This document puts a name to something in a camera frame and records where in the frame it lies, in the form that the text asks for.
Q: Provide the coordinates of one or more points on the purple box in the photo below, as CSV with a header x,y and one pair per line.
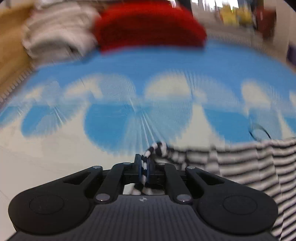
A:
x,y
291,54

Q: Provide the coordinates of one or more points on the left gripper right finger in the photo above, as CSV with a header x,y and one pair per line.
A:
x,y
224,205

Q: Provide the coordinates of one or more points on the red folded blanket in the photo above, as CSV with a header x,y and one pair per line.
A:
x,y
147,23

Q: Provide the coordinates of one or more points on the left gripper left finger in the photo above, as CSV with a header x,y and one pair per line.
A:
x,y
65,203

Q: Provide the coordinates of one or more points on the blue white patterned bedsheet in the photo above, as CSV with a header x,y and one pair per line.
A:
x,y
107,107

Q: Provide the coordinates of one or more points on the wooden headboard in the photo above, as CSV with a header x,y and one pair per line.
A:
x,y
15,63

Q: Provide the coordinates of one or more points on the yellow plush toys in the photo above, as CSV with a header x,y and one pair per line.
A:
x,y
241,16

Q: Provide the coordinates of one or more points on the cream folded quilt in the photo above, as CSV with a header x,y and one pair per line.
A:
x,y
60,30

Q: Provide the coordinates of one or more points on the striped white hooded sweater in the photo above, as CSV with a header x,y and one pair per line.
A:
x,y
267,166

